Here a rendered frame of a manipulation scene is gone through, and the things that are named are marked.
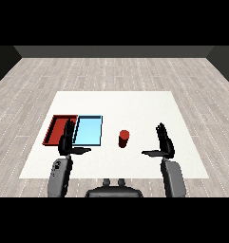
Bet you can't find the small red can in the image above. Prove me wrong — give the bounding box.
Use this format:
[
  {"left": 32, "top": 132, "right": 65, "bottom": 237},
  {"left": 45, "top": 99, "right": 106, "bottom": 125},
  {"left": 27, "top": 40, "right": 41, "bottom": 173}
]
[{"left": 118, "top": 129, "right": 130, "bottom": 149}]

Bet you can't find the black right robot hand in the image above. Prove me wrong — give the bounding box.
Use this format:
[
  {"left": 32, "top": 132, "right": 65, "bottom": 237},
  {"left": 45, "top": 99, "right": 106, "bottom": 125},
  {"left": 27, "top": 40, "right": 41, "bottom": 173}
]
[{"left": 141, "top": 122, "right": 176, "bottom": 160}]

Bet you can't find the shallow red open box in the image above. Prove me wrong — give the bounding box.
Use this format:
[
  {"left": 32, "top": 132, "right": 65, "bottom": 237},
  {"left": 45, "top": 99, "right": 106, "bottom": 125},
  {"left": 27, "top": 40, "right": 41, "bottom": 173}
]
[{"left": 42, "top": 114, "right": 79, "bottom": 147}]

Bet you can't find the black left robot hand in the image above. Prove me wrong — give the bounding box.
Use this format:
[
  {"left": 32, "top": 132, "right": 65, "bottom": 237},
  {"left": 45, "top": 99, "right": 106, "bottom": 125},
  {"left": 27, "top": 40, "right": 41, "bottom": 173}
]
[{"left": 57, "top": 119, "right": 92, "bottom": 157}]

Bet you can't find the shallow light blue open box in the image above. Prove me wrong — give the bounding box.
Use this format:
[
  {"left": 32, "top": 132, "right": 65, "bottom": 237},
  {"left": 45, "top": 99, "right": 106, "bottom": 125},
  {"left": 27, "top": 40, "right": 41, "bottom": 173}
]
[{"left": 71, "top": 115, "right": 104, "bottom": 147}]

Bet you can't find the dark grey robot body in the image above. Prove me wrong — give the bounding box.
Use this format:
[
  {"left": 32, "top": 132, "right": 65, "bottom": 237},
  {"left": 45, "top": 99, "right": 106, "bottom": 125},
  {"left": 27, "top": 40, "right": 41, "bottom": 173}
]
[{"left": 85, "top": 178, "right": 144, "bottom": 198}]

